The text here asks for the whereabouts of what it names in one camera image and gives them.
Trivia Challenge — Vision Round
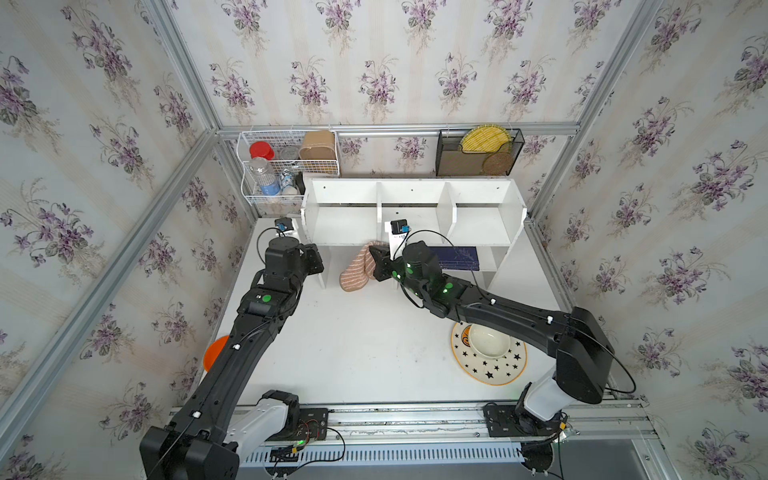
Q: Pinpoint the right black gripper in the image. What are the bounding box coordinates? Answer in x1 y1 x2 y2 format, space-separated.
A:
367 241 429 302

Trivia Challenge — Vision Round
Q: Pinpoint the brown striped cloth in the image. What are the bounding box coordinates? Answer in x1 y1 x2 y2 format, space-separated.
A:
339 241 385 293

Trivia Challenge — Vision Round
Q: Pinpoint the white wooden bookshelf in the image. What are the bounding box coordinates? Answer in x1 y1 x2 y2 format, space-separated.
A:
301 176 528 287

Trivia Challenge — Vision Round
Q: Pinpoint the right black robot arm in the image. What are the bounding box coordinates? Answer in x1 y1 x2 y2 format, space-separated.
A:
368 242 614 439

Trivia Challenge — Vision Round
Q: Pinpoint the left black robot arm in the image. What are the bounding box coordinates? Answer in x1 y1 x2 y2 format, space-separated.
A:
139 236 324 479

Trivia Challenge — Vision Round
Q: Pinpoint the clear plastic water bottle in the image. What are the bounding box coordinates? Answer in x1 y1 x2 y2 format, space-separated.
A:
249 157 282 197

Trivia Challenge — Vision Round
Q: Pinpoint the brown cardboard box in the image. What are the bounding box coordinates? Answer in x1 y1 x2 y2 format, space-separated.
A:
299 130 337 161

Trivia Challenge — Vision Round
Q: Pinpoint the black mesh basket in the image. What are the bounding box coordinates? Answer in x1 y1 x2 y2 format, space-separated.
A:
435 128 525 177

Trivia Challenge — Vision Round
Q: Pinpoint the cream ceramic bowl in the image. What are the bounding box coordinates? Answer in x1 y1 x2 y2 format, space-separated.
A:
467 324 511 359

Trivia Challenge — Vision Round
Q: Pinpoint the orange plastic bowl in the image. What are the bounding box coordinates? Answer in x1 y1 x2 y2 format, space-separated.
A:
202 335 229 373

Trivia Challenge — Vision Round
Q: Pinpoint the brown round coaster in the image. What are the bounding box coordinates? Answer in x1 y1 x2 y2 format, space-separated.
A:
481 151 515 176

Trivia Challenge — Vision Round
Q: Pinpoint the star patterned plate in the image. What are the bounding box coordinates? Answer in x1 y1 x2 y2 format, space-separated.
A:
450 322 528 386

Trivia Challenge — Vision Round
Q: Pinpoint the yellow round woven mat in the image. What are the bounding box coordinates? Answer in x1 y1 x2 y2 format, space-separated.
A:
459 124 513 153

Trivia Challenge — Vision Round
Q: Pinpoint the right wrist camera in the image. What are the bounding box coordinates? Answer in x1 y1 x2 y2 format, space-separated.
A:
385 219 411 260

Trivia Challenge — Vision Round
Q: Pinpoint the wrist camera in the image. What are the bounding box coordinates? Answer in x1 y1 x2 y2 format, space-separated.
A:
274 217 300 239
385 219 411 260

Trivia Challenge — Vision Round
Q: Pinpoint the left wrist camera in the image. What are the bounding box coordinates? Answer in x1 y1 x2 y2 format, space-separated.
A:
274 217 300 239

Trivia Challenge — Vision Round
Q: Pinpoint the white wire basket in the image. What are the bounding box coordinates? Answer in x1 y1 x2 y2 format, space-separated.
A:
236 128 340 217

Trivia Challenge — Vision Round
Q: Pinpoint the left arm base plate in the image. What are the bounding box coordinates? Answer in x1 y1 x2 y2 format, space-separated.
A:
266 407 330 442

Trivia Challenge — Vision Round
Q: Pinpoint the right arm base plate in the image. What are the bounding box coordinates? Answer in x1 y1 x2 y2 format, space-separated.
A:
482 402 568 438

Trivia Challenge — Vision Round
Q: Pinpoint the aluminium mounting rail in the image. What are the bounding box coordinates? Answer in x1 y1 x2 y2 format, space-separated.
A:
302 399 659 445

